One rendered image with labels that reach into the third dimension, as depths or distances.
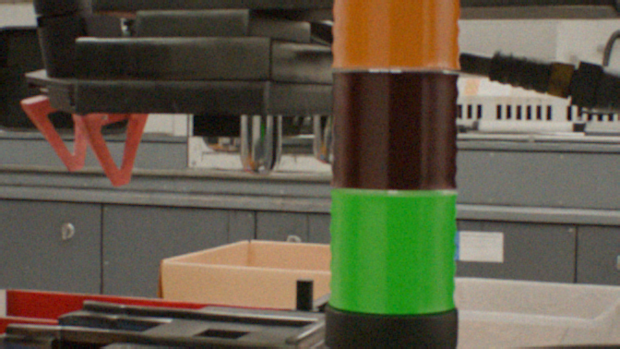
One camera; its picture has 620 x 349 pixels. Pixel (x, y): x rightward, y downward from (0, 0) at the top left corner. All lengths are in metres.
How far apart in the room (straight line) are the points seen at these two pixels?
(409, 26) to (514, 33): 6.77
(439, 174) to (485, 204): 4.83
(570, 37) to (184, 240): 1.98
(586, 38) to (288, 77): 5.14
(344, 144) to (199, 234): 5.28
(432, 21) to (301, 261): 3.18
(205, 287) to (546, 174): 2.38
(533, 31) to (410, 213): 6.75
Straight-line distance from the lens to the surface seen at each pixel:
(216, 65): 0.57
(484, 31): 7.21
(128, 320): 0.73
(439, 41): 0.35
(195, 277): 3.05
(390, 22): 0.35
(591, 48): 5.70
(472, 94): 5.46
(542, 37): 7.08
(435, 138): 0.35
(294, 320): 0.70
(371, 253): 0.35
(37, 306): 1.01
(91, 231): 5.90
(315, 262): 3.50
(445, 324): 0.36
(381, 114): 0.35
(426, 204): 0.35
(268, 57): 0.56
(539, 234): 5.14
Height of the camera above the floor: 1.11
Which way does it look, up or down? 3 degrees down
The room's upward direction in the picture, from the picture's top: 1 degrees clockwise
